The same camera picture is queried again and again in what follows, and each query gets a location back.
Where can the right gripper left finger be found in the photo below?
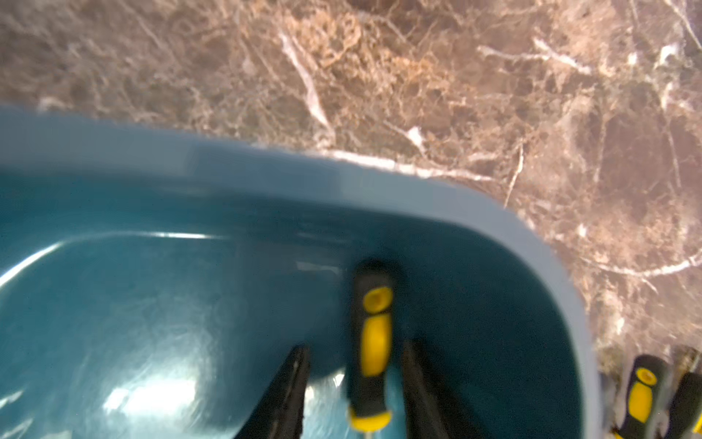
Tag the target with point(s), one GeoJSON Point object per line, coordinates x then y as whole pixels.
{"type": "Point", "coordinates": [279, 413]}

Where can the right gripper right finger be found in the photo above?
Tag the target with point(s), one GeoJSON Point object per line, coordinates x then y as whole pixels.
{"type": "Point", "coordinates": [431, 408]}

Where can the teal plastic storage box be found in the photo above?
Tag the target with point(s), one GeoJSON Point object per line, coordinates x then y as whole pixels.
{"type": "Point", "coordinates": [153, 282]}

